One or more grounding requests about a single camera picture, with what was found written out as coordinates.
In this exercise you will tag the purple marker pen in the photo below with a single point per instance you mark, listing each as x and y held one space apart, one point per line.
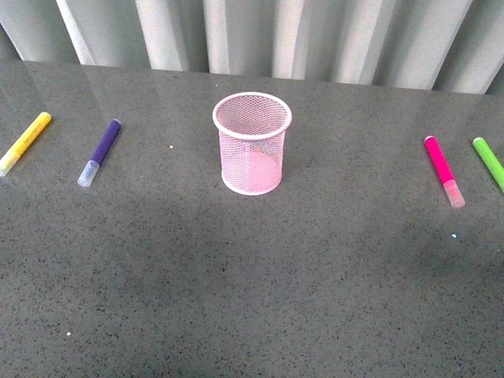
97 158

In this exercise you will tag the pink marker pen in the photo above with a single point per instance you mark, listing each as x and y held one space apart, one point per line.
445 175

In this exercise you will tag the pink mesh pen cup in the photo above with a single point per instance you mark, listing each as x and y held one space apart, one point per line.
251 128

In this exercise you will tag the grey pleated curtain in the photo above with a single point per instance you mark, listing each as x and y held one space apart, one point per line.
454 46

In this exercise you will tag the green marker pen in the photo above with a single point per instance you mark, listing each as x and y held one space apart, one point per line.
488 157

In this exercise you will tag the yellow marker pen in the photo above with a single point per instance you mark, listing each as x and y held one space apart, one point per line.
16 151

